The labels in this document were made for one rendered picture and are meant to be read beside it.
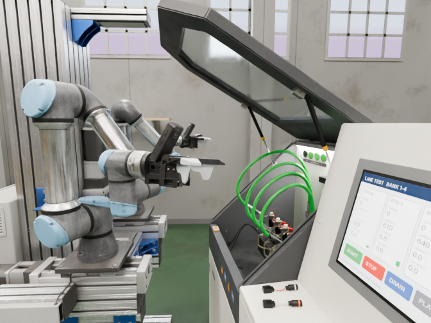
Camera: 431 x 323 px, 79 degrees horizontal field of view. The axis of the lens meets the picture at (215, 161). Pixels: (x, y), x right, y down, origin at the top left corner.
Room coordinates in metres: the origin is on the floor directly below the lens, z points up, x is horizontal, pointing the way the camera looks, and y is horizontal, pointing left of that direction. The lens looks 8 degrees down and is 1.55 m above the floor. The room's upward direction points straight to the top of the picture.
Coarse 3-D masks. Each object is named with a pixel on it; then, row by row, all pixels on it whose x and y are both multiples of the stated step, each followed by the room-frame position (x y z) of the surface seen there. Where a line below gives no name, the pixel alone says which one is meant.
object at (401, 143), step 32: (352, 128) 0.86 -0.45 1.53; (384, 128) 0.74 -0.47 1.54; (416, 128) 0.64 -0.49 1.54; (352, 160) 0.82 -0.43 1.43; (384, 160) 0.70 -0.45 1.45; (416, 160) 0.61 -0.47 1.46; (320, 224) 0.87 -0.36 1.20; (320, 256) 0.82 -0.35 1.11; (320, 288) 0.77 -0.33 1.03; (352, 288) 0.66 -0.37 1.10; (352, 320) 0.63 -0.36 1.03; (384, 320) 0.55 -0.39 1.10
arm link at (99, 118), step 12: (96, 96) 0.96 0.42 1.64; (96, 108) 0.92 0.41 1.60; (84, 120) 0.93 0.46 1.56; (96, 120) 0.92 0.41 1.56; (108, 120) 0.93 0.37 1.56; (96, 132) 0.92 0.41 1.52; (108, 132) 0.90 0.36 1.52; (120, 132) 0.92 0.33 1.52; (108, 144) 0.89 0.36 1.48; (120, 144) 0.89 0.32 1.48; (144, 180) 0.83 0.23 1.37; (156, 192) 0.86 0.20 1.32
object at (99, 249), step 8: (112, 232) 1.00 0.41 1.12; (80, 240) 0.95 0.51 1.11; (88, 240) 0.93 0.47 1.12; (96, 240) 0.93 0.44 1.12; (104, 240) 0.95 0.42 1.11; (112, 240) 0.98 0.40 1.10; (80, 248) 0.94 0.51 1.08; (88, 248) 0.92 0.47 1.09; (96, 248) 0.92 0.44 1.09; (104, 248) 0.95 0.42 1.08; (112, 248) 0.96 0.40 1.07; (80, 256) 0.92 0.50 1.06; (88, 256) 0.91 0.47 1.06; (96, 256) 0.92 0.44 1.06; (104, 256) 0.93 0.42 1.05; (112, 256) 0.95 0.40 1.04
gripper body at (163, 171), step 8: (144, 160) 0.69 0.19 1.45; (152, 160) 0.72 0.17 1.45; (160, 160) 0.69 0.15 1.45; (144, 168) 0.68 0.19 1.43; (152, 168) 0.72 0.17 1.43; (160, 168) 0.66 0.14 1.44; (168, 168) 0.66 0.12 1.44; (144, 176) 0.70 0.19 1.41; (152, 176) 0.69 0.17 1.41; (160, 176) 0.66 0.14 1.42; (168, 176) 0.66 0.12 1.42; (176, 176) 0.64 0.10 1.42; (160, 184) 0.66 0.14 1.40; (168, 184) 0.66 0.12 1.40; (176, 184) 0.64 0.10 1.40; (184, 184) 0.71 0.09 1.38
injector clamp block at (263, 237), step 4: (260, 236) 1.27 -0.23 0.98; (264, 236) 1.27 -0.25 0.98; (260, 240) 1.25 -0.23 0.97; (264, 240) 1.22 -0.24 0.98; (260, 244) 1.25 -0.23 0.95; (268, 244) 1.18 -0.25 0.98; (272, 244) 1.18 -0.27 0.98; (260, 248) 1.25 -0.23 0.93; (260, 252) 1.25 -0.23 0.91; (268, 252) 1.15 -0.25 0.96; (264, 256) 1.19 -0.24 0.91
